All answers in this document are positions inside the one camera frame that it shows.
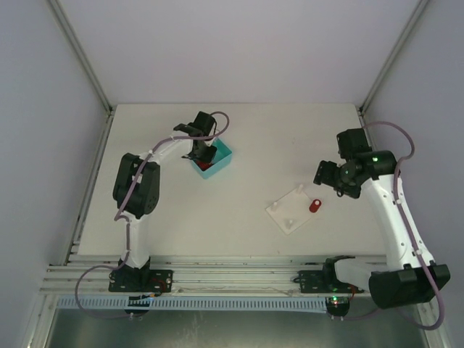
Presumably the aluminium corner post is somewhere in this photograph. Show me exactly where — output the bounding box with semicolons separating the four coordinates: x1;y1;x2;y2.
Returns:
357;0;430;117
46;0;113;115

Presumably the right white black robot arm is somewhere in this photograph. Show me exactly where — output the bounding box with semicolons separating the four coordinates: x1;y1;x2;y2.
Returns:
314;128;450;309

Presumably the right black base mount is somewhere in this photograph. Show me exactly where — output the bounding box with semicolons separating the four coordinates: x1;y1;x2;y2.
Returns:
293;255;365;294

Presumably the red spring in bin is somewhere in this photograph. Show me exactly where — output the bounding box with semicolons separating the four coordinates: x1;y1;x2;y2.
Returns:
196;162;213;171

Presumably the right aluminium corner post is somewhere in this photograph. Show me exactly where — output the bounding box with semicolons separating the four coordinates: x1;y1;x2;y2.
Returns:
357;0;430;117

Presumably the teal plastic bin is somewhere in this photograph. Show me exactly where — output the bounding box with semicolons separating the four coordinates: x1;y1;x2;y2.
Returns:
191;138;233;179

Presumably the left aluminium corner post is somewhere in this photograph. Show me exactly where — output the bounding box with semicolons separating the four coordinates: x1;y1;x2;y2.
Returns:
46;0;113;115

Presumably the aluminium rail frame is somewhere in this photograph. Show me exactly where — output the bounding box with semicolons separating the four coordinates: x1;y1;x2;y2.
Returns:
39;254;326;297

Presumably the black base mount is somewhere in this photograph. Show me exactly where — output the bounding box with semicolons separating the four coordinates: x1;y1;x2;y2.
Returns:
293;255;365;294
108;266;173;293

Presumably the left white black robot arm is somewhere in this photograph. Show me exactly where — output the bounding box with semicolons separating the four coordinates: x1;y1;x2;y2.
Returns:
112;112;220;270

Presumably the white peg base plate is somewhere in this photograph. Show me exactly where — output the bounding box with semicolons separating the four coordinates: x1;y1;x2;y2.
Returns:
265;183;315;236

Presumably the light blue cable duct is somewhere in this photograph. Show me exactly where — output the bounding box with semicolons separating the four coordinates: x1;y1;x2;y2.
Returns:
57;295;326;314

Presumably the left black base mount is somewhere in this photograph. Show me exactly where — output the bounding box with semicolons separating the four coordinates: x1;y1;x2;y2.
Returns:
108;266;173;293

